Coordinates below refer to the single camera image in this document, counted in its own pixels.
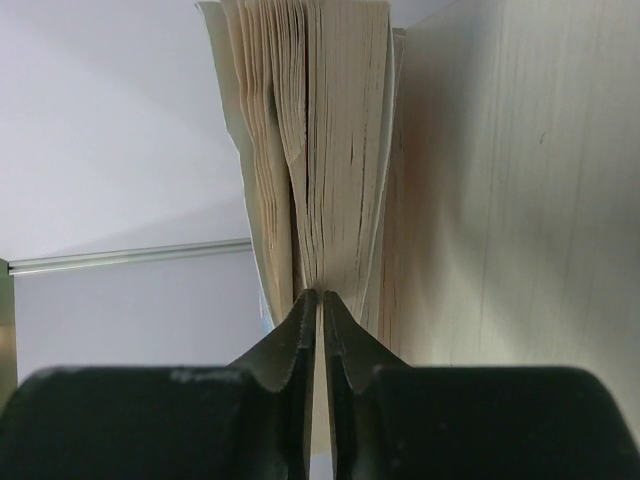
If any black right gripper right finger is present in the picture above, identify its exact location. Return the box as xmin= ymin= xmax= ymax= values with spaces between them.
xmin=323 ymin=291 xmax=639 ymax=479

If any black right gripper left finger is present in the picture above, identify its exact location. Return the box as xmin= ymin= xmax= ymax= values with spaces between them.
xmin=1 ymin=290 xmax=318 ymax=479

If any blue 26-storey treehouse book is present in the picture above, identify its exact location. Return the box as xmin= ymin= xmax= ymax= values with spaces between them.
xmin=196 ymin=0 xmax=401 ymax=454

